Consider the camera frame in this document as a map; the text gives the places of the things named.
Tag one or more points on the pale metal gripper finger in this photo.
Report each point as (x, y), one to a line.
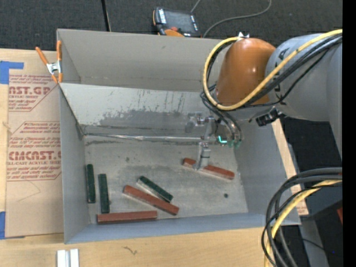
(199, 158)
(206, 156)

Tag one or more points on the red-brown block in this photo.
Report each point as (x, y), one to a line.
(219, 172)
(151, 199)
(126, 217)

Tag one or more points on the grey metal bin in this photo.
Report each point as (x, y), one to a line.
(167, 160)

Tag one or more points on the dark green flat block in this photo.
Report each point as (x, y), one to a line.
(156, 189)
(104, 193)
(90, 183)

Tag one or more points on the brown cardboard board, red print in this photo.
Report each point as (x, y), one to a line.
(30, 193)

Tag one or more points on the black cylinder on white bracket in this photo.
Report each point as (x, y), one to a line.
(266, 118)

